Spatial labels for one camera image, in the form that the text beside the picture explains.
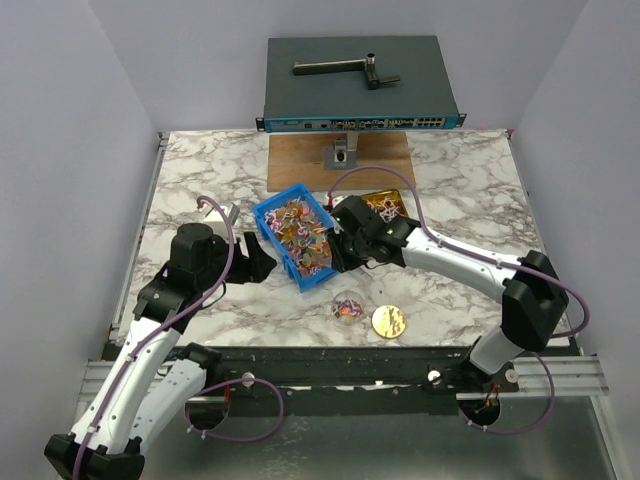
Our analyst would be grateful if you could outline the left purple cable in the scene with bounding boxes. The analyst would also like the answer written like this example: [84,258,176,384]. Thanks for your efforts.
[72,195,286,480]

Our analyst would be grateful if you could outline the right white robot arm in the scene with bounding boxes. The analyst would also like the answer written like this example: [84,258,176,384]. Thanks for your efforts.
[328,196,569,392]

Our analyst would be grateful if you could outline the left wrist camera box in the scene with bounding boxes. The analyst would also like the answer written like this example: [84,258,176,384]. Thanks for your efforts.
[200,203,240,228]

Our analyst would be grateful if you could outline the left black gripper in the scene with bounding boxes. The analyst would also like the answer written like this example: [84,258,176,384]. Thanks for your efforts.
[198,231,277,290]

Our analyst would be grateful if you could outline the grey network switch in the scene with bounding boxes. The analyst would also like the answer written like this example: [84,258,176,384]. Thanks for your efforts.
[256,35,466,133]

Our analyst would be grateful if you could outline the gold jar lid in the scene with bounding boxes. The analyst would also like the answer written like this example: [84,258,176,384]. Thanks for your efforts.
[371,305,407,339]

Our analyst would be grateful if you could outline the square tin of lollipops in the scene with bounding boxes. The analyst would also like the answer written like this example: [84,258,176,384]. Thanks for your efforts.
[361,189,408,223]

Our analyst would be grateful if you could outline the clear glass jar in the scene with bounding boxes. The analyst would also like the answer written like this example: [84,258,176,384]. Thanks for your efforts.
[330,290,366,326]

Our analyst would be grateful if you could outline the black front mounting rail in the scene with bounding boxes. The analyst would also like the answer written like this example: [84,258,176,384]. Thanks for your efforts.
[102,344,551,419]

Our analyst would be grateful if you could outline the blue plastic candy bin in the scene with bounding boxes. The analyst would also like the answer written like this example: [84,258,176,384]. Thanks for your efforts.
[252,183,337,292]

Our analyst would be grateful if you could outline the grey metal stand base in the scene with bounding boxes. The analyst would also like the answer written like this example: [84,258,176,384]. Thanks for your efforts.
[323,131,358,171]

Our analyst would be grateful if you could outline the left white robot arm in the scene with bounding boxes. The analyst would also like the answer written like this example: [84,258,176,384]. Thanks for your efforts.
[44,223,277,479]

